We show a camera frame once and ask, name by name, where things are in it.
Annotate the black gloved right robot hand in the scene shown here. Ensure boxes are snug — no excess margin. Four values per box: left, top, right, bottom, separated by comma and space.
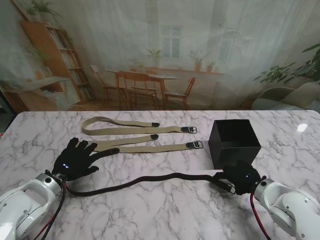
216, 161, 262, 196

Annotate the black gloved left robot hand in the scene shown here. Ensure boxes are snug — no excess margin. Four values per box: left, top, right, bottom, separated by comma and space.
51, 137, 114, 181

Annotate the black woven belt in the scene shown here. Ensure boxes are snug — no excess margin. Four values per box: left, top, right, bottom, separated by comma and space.
66, 147, 236, 198

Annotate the black square storage box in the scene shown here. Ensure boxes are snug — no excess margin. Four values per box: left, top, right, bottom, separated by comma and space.
208, 119, 262, 170

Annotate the beige woven belt folded flat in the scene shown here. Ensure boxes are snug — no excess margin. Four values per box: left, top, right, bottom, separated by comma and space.
92, 133, 205, 154

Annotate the beige woven belt looped end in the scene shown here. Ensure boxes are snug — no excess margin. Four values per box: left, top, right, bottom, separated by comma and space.
81, 116, 200, 137

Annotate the printed room scene backdrop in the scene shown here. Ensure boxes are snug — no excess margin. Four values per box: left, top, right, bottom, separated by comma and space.
0, 0, 320, 112

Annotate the right arm red black cable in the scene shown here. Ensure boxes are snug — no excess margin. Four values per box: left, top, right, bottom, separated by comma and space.
249, 192, 273, 240

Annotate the arm red black cable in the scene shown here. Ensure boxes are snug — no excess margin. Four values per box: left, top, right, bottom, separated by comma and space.
249, 192, 273, 240
32, 182, 69, 240

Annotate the left arm red black cable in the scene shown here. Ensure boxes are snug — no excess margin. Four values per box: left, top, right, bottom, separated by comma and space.
32, 182, 69, 240

